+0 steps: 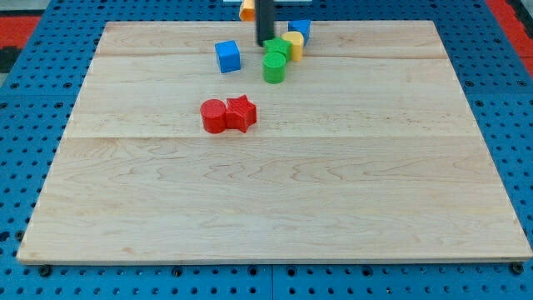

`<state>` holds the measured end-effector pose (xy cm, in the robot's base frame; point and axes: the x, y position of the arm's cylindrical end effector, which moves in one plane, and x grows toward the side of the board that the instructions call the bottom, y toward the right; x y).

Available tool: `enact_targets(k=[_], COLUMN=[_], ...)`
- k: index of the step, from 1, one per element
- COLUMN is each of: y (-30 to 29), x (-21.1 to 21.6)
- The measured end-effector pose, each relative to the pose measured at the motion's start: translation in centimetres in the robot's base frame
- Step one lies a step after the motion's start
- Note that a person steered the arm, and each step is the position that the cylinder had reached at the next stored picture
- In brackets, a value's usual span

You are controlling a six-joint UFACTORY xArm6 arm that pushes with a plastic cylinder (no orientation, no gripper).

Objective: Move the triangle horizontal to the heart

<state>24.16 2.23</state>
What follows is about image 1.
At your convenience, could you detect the blue cube block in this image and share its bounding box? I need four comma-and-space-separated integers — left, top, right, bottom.
215, 40, 241, 73

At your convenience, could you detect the yellow heart block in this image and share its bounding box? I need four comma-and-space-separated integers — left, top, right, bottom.
281, 31, 305, 62

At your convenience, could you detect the blue triangle block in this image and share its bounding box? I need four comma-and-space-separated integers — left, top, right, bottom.
287, 19, 311, 44

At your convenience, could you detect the wooden board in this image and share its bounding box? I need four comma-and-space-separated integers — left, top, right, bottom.
17, 21, 532, 265

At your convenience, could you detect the green star block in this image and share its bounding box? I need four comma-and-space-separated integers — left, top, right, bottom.
263, 37, 292, 61

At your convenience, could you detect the red star block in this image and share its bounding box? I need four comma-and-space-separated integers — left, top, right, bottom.
226, 94, 257, 133

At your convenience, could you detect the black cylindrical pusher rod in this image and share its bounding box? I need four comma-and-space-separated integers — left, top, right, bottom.
254, 0, 275, 47

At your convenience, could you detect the green cylinder block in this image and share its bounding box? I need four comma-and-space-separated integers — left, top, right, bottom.
262, 52, 286, 84

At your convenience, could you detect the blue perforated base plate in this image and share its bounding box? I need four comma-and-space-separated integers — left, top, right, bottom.
1, 0, 532, 299

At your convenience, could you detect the red cylinder block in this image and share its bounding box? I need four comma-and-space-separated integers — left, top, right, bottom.
200, 99, 227, 133

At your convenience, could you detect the orange block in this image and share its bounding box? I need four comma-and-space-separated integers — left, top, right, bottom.
239, 0, 256, 22

